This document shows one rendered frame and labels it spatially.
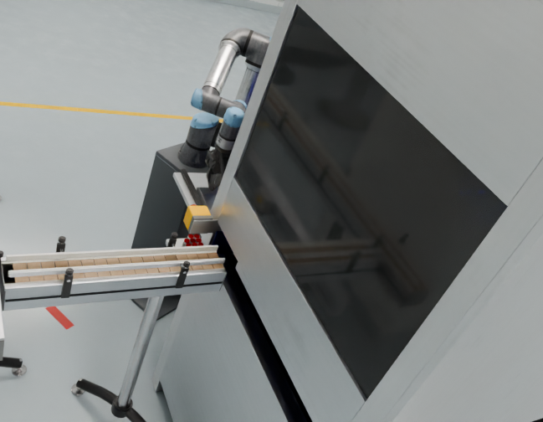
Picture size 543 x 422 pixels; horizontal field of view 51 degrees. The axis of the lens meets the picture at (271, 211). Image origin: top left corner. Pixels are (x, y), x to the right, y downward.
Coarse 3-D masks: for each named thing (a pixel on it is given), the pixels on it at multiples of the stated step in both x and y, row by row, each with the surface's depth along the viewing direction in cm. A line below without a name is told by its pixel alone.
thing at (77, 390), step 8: (80, 384) 237; (88, 384) 236; (96, 384) 237; (72, 392) 241; (80, 392) 242; (88, 392) 237; (96, 392) 234; (104, 392) 233; (112, 400) 231; (112, 408) 229; (120, 408) 228; (128, 408) 229; (120, 416) 229; (128, 416) 229; (136, 416) 229
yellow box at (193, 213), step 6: (192, 210) 196; (198, 210) 197; (204, 210) 198; (186, 216) 198; (192, 216) 194; (198, 216) 194; (204, 216) 195; (210, 216) 196; (186, 222) 198; (192, 222) 194
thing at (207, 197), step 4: (200, 188) 229; (204, 188) 230; (208, 188) 231; (216, 188) 233; (200, 192) 226; (204, 192) 231; (208, 192) 232; (212, 192) 233; (216, 192) 234; (200, 196) 226; (204, 196) 230; (208, 196) 231; (212, 196) 232; (204, 200) 223; (208, 200) 229; (212, 200) 230; (204, 204) 223; (208, 204) 227; (212, 204) 228; (208, 208) 219
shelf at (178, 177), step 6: (174, 174) 236; (180, 174) 237; (192, 174) 240; (198, 174) 241; (204, 174) 243; (180, 180) 234; (192, 180) 237; (198, 180) 238; (204, 180) 239; (180, 186) 231; (186, 186) 232; (198, 186) 235; (204, 186) 236; (186, 192) 229; (186, 198) 226; (192, 198) 227
